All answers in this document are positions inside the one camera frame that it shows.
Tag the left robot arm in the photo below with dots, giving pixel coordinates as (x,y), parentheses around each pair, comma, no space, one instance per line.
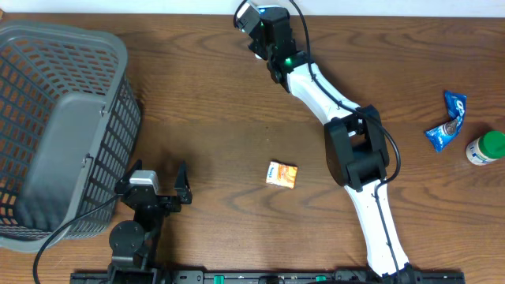
(134,242)

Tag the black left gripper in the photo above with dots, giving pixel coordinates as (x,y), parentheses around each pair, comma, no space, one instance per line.
(184,196)

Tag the orange tissue pack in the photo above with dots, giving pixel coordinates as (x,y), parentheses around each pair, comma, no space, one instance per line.
(281,175)

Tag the grey plastic mesh basket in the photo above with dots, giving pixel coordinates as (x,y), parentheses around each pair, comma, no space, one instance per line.
(69,123)

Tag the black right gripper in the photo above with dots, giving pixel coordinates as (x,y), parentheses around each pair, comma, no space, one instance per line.
(254,46)

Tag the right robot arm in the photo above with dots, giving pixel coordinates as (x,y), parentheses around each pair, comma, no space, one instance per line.
(355,139)

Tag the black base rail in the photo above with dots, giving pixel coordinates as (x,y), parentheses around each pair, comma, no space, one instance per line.
(268,277)

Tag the blue Oreo cookie pack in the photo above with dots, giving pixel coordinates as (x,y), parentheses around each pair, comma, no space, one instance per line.
(442,135)

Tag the green lid jar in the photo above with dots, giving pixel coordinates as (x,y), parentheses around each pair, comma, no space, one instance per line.
(486,149)

